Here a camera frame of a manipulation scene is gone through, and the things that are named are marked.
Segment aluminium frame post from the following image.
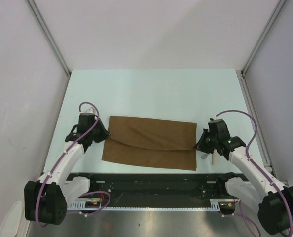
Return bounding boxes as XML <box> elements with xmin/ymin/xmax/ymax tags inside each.
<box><xmin>25</xmin><ymin>0</ymin><xmax>71</xmax><ymax>77</ymax></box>
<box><xmin>240</xmin><ymin>0</ymin><xmax>289</xmax><ymax>77</ymax></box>

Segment silver fork wooden handle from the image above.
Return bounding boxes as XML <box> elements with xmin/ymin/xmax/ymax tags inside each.
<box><xmin>211</xmin><ymin>149</ymin><xmax>217</xmax><ymax>165</ymax></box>

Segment brown cloth napkin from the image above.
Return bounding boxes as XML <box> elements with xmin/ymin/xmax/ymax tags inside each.
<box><xmin>102</xmin><ymin>116</ymin><xmax>197</xmax><ymax>171</ymax></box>

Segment left aluminium frame post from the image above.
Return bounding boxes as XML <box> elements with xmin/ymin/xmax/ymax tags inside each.
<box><xmin>25</xmin><ymin>0</ymin><xmax>71</xmax><ymax>77</ymax></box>

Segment silver ornate spoon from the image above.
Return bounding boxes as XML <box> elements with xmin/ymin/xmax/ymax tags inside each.
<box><xmin>201</xmin><ymin>154</ymin><xmax>210</xmax><ymax>159</ymax></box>

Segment aluminium side rail profile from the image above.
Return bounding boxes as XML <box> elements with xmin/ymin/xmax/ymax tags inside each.
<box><xmin>238</xmin><ymin>70</ymin><xmax>293</xmax><ymax>186</ymax></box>

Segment right aluminium frame post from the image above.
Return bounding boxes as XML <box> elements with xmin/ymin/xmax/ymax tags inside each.
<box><xmin>240</xmin><ymin>0</ymin><xmax>289</xmax><ymax>77</ymax></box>

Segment white slotted cable duct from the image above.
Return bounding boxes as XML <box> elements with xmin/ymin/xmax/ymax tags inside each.
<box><xmin>67</xmin><ymin>198</ymin><xmax>238</xmax><ymax>212</ymax></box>

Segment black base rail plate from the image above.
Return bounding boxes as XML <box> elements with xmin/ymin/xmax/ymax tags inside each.
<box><xmin>62</xmin><ymin>172</ymin><xmax>277</xmax><ymax>208</ymax></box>

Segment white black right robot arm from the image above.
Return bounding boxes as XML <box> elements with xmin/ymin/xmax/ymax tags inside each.
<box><xmin>194</xmin><ymin>118</ymin><xmax>293</xmax><ymax>235</ymax></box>

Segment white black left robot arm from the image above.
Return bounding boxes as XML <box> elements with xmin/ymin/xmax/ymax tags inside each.
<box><xmin>24</xmin><ymin>112</ymin><xmax>110</xmax><ymax>226</ymax></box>

